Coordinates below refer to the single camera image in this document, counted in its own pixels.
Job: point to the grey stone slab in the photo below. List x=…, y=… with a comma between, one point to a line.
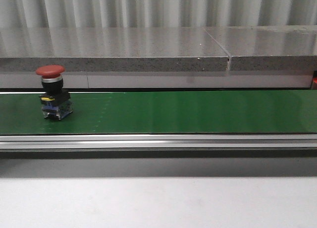
x=111, y=50
x=268, y=48

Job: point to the white pleated curtain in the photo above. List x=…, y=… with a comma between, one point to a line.
x=156, y=13

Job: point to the grey stone slab left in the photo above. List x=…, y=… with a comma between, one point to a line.
x=111, y=50

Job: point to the grey stone slab right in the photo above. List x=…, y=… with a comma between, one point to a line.
x=268, y=48

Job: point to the aluminium conveyor side rail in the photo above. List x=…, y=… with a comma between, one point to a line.
x=155, y=142

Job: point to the green conveyor belt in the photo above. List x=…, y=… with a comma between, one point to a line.
x=162, y=112

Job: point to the white panel under slab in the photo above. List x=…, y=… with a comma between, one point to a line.
x=169, y=82

